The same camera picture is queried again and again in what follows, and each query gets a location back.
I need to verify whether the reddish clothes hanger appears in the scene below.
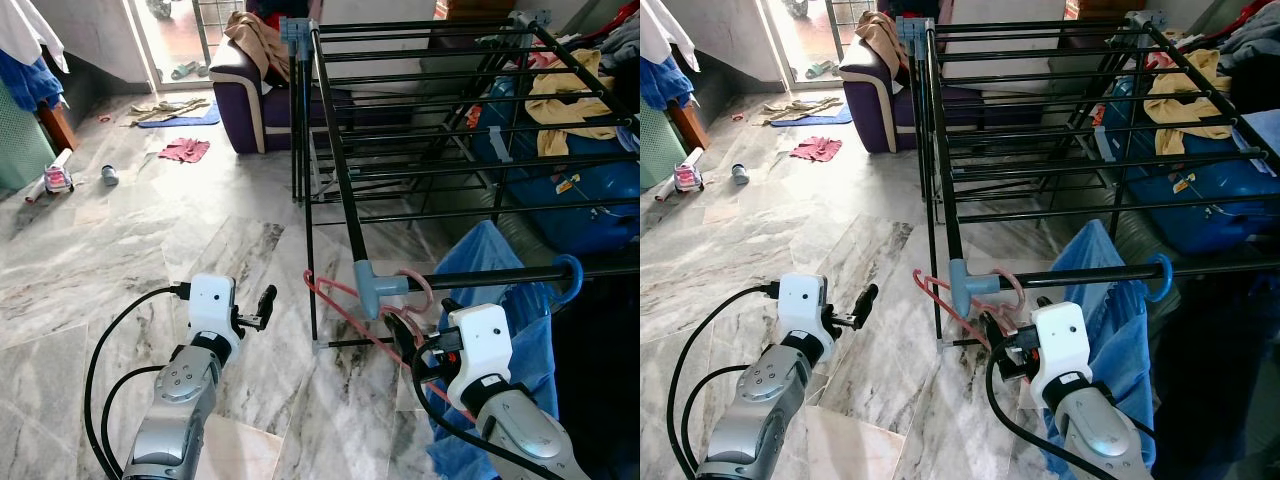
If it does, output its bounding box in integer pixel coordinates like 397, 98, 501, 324
912, 268, 1031, 361
303, 265, 476, 421

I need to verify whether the blue clothes hanger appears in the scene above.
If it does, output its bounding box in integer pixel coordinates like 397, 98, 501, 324
1145, 252, 1176, 304
553, 254, 585, 305

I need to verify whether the black drying rack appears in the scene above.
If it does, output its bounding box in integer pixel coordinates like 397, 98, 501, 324
280, 10, 640, 351
895, 10, 1280, 351

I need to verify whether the blue shirt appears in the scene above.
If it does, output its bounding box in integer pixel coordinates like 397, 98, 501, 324
1040, 218, 1161, 480
425, 220, 561, 480

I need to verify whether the blue storage bag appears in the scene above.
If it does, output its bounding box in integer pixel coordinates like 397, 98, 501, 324
470, 75, 640, 256
1095, 75, 1280, 256

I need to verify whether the pink cloth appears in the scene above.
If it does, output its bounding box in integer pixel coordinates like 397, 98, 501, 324
158, 138, 212, 164
790, 137, 843, 163

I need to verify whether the dark navy garment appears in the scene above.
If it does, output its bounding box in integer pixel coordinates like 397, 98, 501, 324
553, 270, 640, 480
1150, 270, 1280, 480

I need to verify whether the blue floor mat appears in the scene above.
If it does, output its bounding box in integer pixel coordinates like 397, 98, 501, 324
768, 100, 854, 128
135, 100, 223, 129

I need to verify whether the purple sofa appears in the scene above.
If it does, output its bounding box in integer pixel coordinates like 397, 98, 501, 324
840, 35, 986, 154
208, 35, 356, 154

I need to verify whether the mustard yellow cloth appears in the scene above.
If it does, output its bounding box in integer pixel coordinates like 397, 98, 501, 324
523, 48, 640, 158
1145, 48, 1261, 156

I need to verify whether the brown wooden board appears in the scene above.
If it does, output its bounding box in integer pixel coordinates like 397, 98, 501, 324
668, 98, 711, 151
38, 98, 79, 153

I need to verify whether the green panel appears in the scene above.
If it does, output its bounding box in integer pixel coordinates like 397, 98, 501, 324
0, 78, 58, 193
640, 100, 691, 191

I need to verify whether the tan garment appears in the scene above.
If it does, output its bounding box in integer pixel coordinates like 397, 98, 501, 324
857, 11, 926, 87
222, 11, 293, 87

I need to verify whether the blue hanging garment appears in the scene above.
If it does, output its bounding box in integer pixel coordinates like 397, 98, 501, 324
640, 55, 696, 111
0, 48, 66, 113

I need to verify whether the grey clothes pile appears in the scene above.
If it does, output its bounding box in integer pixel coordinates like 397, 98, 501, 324
595, 10, 640, 71
1215, 5, 1280, 71

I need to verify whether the white hanging garment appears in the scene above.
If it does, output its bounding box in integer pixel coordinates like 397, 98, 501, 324
640, 0, 701, 73
0, 0, 69, 73

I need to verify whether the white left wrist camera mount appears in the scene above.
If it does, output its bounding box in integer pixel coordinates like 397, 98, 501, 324
187, 274, 239, 339
777, 273, 829, 339

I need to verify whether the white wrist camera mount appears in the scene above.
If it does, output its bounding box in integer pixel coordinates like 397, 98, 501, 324
187, 274, 239, 339
777, 273, 829, 339
446, 304, 515, 413
1030, 301, 1093, 409

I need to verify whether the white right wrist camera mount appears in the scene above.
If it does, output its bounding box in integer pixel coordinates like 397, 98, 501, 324
446, 304, 515, 413
1030, 301, 1093, 409

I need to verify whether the long black left arm cable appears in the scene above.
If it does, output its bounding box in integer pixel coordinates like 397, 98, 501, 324
668, 283, 783, 480
83, 283, 193, 480

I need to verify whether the short black left arm cable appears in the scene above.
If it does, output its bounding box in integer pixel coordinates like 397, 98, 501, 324
682, 365, 751, 480
100, 365, 166, 480

